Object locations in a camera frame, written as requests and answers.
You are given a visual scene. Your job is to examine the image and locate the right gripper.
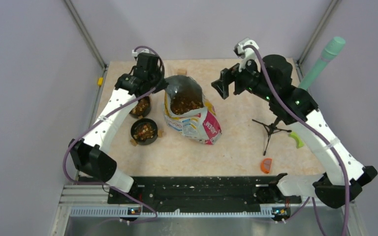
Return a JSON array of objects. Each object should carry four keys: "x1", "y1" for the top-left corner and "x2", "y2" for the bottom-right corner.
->
[{"x1": 212, "y1": 54, "x2": 275, "y2": 103}]

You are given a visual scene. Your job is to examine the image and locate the small wooden block front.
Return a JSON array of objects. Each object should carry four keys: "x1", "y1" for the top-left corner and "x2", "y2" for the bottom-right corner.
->
[{"x1": 130, "y1": 139, "x2": 138, "y2": 147}]

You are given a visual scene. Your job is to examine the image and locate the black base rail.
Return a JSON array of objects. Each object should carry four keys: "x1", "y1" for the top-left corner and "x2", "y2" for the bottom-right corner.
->
[{"x1": 107, "y1": 176, "x2": 302, "y2": 214}]

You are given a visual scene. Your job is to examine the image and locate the black pet bowl far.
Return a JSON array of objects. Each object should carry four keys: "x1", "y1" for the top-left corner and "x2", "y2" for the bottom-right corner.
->
[{"x1": 129, "y1": 96, "x2": 151, "y2": 118}]

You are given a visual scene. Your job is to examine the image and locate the mint green microphone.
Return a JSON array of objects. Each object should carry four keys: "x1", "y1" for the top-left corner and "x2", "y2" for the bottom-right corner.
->
[{"x1": 298, "y1": 36, "x2": 346, "y2": 90}]

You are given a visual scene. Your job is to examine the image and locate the black mini tripod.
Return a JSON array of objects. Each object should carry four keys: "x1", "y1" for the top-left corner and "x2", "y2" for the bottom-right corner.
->
[{"x1": 252, "y1": 118, "x2": 292, "y2": 156}]

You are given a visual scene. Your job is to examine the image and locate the black pet bowl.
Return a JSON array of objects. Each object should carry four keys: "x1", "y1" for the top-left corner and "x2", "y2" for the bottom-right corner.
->
[
  {"x1": 129, "y1": 96, "x2": 151, "y2": 118},
  {"x1": 130, "y1": 118, "x2": 158, "y2": 146}
]

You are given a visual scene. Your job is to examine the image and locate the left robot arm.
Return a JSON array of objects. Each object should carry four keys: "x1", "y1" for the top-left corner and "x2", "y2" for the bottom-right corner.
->
[{"x1": 67, "y1": 46, "x2": 168, "y2": 203}]

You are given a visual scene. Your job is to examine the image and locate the black pet bowl near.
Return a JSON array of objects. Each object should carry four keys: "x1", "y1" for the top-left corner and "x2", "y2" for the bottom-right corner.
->
[{"x1": 130, "y1": 118, "x2": 158, "y2": 146}]

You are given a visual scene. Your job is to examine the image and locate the wooden block right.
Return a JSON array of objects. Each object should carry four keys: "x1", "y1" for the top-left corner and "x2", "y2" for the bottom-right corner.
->
[{"x1": 176, "y1": 68, "x2": 187, "y2": 75}]

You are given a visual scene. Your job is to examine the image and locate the orange plastic piece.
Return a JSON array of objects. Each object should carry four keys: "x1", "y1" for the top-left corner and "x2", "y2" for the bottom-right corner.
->
[{"x1": 260, "y1": 158, "x2": 272, "y2": 174}]

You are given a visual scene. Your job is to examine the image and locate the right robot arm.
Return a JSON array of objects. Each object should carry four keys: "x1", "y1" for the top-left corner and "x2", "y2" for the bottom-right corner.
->
[{"x1": 212, "y1": 38, "x2": 378, "y2": 208}]

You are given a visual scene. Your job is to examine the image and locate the yellow block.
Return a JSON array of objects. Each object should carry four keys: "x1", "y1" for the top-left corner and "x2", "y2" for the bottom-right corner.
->
[{"x1": 97, "y1": 77, "x2": 103, "y2": 86}]

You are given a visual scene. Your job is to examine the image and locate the small wooden block near bowl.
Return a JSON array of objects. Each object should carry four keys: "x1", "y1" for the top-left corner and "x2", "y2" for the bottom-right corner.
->
[{"x1": 157, "y1": 130, "x2": 164, "y2": 138}]

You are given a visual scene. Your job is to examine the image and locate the green curved piece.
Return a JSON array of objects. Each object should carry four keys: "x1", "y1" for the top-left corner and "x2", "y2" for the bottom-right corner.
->
[{"x1": 288, "y1": 131, "x2": 305, "y2": 149}]

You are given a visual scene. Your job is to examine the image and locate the pet food bag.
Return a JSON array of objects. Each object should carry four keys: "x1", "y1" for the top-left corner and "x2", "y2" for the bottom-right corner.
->
[{"x1": 163, "y1": 75, "x2": 222, "y2": 145}]

